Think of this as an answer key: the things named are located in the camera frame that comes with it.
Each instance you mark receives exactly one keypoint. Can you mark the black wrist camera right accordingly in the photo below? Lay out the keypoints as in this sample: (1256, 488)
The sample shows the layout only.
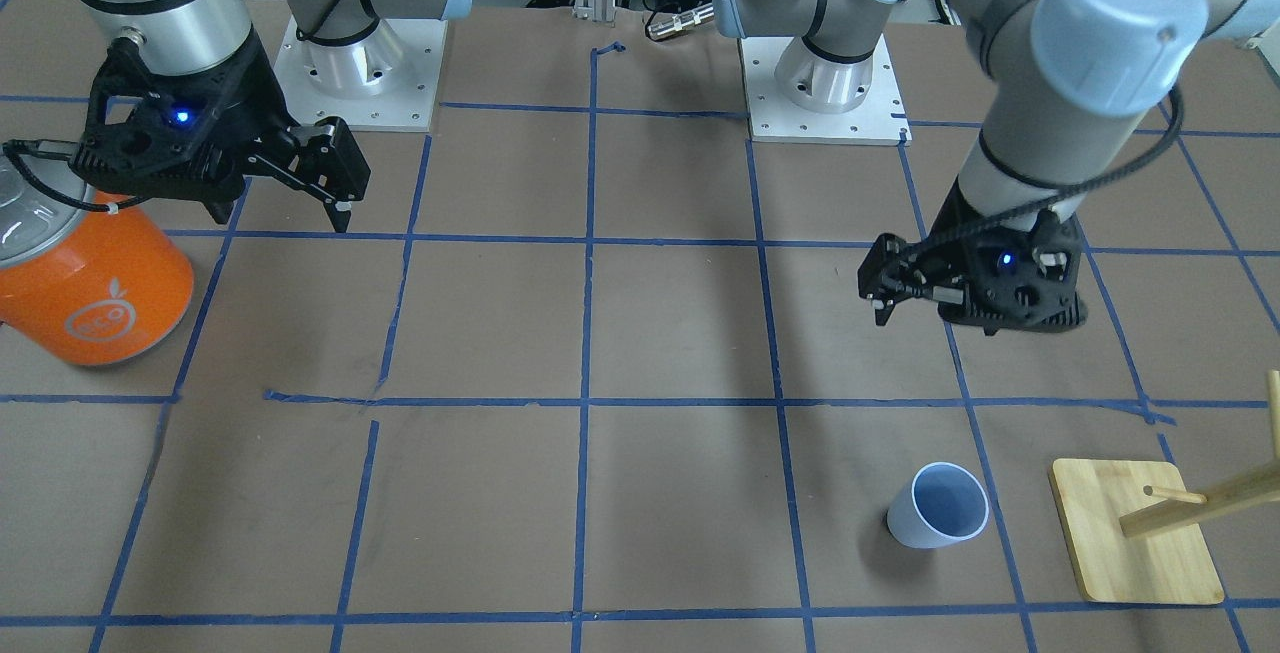
(159, 137)

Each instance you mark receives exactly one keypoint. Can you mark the light blue cup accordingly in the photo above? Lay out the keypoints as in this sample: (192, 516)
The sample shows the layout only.
(944, 504)

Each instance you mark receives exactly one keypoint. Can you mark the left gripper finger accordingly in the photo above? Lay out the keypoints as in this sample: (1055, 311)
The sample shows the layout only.
(889, 275)

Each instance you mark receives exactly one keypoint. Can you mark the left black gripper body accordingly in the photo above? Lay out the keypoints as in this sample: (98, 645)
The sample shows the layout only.
(961, 224)

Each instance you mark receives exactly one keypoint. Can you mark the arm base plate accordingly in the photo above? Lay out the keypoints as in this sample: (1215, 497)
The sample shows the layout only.
(796, 97)
(386, 83)

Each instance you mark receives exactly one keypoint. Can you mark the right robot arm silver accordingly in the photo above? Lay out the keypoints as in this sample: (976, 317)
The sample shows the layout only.
(181, 37)

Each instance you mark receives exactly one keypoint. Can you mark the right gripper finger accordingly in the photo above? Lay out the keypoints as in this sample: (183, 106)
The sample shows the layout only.
(322, 160)

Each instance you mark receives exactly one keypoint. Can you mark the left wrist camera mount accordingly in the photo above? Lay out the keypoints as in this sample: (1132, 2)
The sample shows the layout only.
(1030, 283)

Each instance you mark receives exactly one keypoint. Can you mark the large orange can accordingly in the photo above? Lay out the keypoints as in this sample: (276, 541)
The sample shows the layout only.
(89, 287)

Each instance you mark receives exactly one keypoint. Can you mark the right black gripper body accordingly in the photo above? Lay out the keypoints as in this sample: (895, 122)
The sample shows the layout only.
(243, 99)

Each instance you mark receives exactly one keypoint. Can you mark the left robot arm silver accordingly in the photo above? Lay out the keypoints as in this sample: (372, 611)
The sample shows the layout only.
(1086, 94)

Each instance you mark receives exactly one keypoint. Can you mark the wooden cup stand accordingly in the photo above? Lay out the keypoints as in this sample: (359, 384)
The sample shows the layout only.
(1132, 527)

